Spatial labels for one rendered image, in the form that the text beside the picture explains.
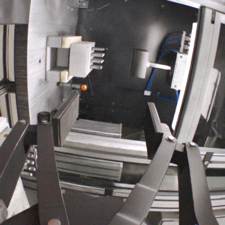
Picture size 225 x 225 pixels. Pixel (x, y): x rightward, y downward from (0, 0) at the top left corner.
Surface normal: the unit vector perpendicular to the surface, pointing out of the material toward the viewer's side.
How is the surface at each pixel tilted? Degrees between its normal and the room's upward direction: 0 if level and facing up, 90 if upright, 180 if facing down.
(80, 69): 90
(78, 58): 90
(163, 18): 90
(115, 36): 90
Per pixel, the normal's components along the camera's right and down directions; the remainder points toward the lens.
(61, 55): -0.07, 0.40
